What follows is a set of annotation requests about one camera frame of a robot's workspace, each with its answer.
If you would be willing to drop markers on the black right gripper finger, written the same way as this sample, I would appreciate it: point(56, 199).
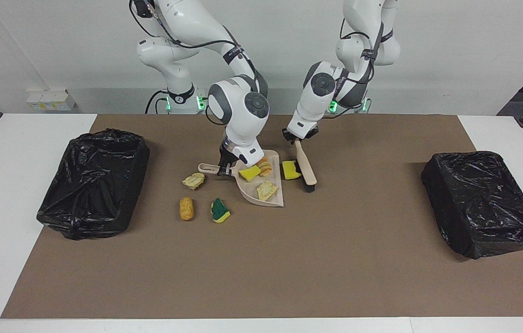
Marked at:
point(222, 168)
point(233, 169)

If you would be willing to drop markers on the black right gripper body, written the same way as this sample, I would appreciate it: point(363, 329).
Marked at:
point(228, 155)

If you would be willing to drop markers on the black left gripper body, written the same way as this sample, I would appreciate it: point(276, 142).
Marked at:
point(312, 135)

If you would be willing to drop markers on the beige plastic dustpan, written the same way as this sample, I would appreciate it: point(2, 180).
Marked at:
point(247, 187)

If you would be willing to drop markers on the beige hand brush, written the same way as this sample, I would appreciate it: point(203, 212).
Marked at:
point(305, 164)

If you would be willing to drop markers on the bright yellow notched sponge piece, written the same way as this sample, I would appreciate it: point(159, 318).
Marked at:
point(291, 170)

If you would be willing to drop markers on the pale yellow sponge piece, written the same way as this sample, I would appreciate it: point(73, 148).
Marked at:
point(267, 190)
point(266, 167)
point(193, 180)

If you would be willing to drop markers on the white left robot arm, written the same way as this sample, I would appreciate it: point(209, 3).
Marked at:
point(310, 106)

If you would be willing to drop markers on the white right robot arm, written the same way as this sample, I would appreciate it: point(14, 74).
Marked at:
point(238, 125)

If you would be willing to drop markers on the black bag lined bin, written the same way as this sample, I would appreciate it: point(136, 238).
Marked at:
point(478, 199)
point(90, 185)

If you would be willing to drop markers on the green and yellow sponge piece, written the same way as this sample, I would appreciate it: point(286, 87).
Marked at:
point(219, 210)

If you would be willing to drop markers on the orange brown sponge piece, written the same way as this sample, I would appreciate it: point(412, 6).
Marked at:
point(186, 209)

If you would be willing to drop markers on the brown paper table mat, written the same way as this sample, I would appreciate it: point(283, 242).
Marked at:
point(196, 277)

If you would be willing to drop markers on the white wall socket boxes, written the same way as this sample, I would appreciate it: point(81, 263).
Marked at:
point(51, 99)

